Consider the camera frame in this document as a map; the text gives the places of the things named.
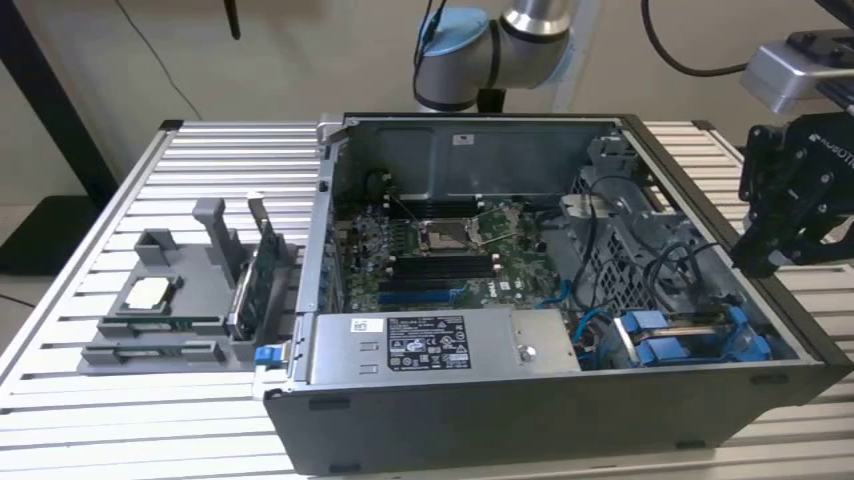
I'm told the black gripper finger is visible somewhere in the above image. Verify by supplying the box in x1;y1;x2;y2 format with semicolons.
729;124;801;279
783;199;854;266

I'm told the thin black disk wire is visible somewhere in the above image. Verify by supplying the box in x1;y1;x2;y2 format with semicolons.
684;242;733;321

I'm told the thick black disk wire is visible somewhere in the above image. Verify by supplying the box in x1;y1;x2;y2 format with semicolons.
644;242;719;322

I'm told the hard disk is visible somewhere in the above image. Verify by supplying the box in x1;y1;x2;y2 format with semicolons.
612;308;732;366

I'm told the grey metal drive cage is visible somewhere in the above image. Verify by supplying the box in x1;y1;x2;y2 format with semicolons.
540;135;741;321

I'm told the green motherboard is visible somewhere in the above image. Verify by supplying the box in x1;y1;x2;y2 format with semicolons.
329;192;581;314

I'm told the grey power supply unit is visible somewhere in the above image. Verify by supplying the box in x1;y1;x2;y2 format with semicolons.
306;307;581;389

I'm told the CPU socket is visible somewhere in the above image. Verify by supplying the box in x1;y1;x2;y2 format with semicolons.
412;219;478;254

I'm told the thin metal locking lever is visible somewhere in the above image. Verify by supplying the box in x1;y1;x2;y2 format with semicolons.
385;192;428;226

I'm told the black and grey PC case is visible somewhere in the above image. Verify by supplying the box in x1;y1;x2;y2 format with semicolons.
250;110;854;476

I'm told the green graphics card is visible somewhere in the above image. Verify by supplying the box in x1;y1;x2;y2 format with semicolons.
224;192;282;342

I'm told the green RAM stick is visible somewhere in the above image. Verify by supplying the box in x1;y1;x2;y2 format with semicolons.
125;319;198;335
111;340;198;355

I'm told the grey parts rack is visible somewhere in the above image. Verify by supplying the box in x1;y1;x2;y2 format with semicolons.
77;197;308;374

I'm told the silver CPU chip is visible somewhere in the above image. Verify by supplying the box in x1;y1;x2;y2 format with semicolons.
125;277;179;310

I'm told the black hanging rod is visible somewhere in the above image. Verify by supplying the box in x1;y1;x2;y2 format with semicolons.
221;0;242;40

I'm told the black metal stand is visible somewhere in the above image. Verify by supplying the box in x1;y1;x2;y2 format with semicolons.
0;0;122;277

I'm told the blue plastic bay bracket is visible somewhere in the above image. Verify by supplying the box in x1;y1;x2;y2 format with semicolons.
723;305;773;362

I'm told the long black case cable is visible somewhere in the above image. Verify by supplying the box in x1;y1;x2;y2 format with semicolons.
569;173;645;306

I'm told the flat blue cable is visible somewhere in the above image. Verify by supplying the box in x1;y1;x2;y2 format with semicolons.
572;308;610;374

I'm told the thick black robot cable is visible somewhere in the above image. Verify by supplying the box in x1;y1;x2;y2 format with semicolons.
639;0;753;77

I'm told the metal socket cover frame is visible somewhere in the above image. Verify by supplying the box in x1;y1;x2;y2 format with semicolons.
473;205;528;247

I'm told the thin black wall cable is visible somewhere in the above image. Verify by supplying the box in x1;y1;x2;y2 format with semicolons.
111;0;202;122

